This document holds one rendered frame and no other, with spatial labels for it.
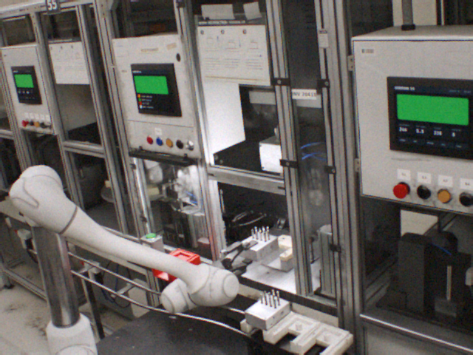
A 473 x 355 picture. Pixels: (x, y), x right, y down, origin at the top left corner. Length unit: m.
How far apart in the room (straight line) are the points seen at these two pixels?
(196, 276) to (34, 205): 0.51
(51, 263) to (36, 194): 0.32
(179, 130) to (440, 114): 1.04
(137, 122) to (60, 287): 0.78
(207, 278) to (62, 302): 0.52
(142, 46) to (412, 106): 1.11
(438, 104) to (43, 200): 1.08
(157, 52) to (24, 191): 0.78
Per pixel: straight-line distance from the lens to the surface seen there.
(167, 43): 2.06
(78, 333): 1.98
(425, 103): 1.46
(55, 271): 1.88
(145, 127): 2.28
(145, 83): 2.17
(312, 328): 1.89
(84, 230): 1.67
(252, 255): 2.04
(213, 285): 1.67
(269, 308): 1.93
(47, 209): 1.63
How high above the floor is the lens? 1.98
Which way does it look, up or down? 19 degrees down
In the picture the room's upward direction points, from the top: 7 degrees counter-clockwise
